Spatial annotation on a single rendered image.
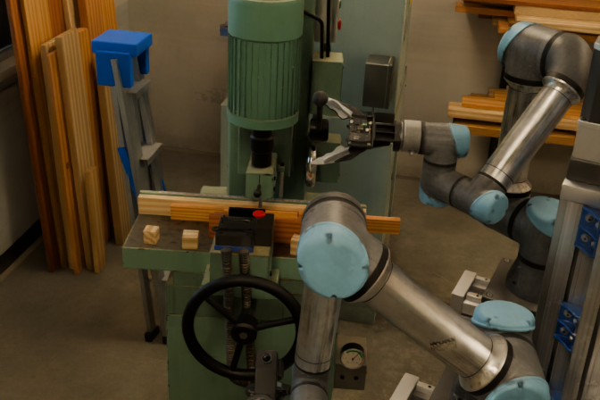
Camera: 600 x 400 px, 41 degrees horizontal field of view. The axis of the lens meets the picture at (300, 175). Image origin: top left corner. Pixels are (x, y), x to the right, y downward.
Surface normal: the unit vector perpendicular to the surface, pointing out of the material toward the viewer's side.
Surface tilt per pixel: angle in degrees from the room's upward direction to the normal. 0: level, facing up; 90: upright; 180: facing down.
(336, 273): 85
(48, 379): 0
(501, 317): 8
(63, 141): 87
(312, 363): 90
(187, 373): 90
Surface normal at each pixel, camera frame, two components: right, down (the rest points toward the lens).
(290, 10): 0.62, 0.36
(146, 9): -0.19, 0.41
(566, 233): -0.44, 0.37
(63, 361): 0.04, -0.90
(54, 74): 0.98, 0.09
